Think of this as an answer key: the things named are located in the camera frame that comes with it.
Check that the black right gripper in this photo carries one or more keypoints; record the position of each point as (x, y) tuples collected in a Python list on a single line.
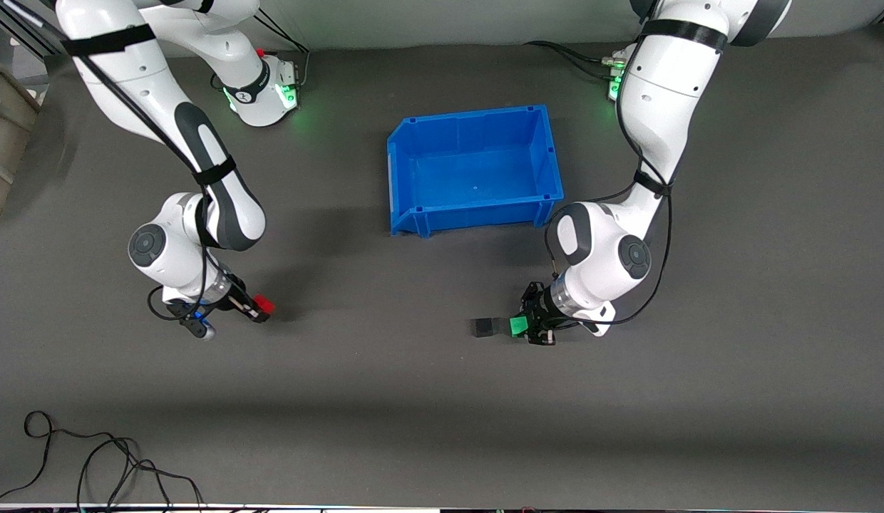
[(236, 294)]

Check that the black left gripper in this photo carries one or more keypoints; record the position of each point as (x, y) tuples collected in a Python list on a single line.
[(538, 308)]

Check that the small red cube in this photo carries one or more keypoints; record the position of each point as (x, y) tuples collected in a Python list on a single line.
[(265, 304)]

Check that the small green cube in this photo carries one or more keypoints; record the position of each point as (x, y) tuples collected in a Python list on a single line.
[(519, 326)]

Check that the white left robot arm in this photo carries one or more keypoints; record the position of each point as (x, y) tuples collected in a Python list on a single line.
[(663, 85)]

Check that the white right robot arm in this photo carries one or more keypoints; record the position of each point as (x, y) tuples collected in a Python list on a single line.
[(128, 71)]

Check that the small black cube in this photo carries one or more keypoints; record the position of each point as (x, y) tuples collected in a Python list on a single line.
[(483, 328)]

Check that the blue plastic storage bin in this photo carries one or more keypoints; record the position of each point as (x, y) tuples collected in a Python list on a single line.
[(478, 178)]

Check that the beige plastic crate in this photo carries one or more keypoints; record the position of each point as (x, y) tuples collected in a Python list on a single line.
[(7, 135)]

